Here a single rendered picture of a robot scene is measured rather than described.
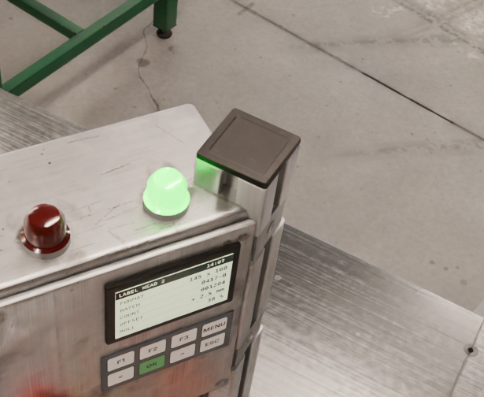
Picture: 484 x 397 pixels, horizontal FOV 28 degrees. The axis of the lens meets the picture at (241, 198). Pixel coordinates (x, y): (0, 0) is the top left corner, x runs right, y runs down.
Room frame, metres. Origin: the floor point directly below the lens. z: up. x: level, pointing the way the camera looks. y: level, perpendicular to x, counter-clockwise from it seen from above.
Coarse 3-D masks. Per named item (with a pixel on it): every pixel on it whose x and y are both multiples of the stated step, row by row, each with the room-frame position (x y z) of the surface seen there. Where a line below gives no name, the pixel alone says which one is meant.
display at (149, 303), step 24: (192, 264) 0.34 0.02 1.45; (216, 264) 0.34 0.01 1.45; (120, 288) 0.31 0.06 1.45; (144, 288) 0.32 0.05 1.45; (168, 288) 0.33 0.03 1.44; (192, 288) 0.34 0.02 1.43; (216, 288) 0.34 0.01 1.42; (120, 312) 0.31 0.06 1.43; (144, 312) 0.32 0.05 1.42; (168, 312) 0.33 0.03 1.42; (192, 312) 0.34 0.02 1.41; (120, 336) 0.31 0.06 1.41
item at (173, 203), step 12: (168, 168) 0.37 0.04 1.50; (156, 180) 0.36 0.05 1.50; (168, 180) 0.36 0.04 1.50; (180, 180) 0.36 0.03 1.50; (144, 192) 0.36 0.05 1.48; (156, 192) 0.35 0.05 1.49; (168, 192) 0.35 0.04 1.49; (180, 192) 0.35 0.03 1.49; (144, 204) 0.35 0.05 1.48; (156, 204) 0.35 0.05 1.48; (168, 204) 0.35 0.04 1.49; (180, 204) 0.35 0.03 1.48; (156, 216) 0.35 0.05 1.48; (168, 216) 0.35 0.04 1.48; (180, 216) 0.35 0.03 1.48
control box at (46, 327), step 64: (128, 128) 0.41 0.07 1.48; (192, 128) 0.42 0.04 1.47; (0, 192) 0.35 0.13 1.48; (64, 192) 0.36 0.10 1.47; (128, 192) 0.36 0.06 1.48; (192, 192) 0.37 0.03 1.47; (0, 256) 0.31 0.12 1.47; (64, 256) 0.31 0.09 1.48; (128, 256) 0.32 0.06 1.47; (192, 256) 0.34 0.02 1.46; (0, 320) 0.28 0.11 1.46; (64, 320) 0.30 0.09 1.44; (192, 320) 0.34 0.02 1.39; (0, 384) 0.28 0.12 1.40; (64, 384) 0.30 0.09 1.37; (128, 384) 0.32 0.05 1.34; (192, 384) 0.34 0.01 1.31
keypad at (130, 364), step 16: (208, 320) 0.35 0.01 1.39; (224, 320) 0.35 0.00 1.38; (160, 336) 0.33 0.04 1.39; (176, 336) 0.33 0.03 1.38; (192, 336) 0.34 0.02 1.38; (208, 336) 0.35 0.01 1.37; (224, 336) 0.35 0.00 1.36; (128, 352) 0.32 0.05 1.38; (144, 352) 0.32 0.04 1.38; (160, 352) 0.33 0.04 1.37; (176, 352) 0.33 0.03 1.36; (192, 352) 0.34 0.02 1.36; (208, 352) 0.35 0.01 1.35; (112, 368) 0.31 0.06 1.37; (128, 368) 0.32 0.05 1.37; (144, 368) 0.32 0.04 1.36; (160, 368) 0.33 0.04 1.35; (112, 384) 0.31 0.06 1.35
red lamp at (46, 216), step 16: (32, 208) 0.32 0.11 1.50; (48, 208) 0.33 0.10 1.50; (32, 224) 0.31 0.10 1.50; (48, 224) 0.32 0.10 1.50; (64, 224) 0.32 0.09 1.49; (32, 240) 0.31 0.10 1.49; (48, 240) 0.31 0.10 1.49; (64, 240) 0.32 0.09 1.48; (32, 256) 0.31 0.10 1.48; (48, 256) 0.31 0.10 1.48
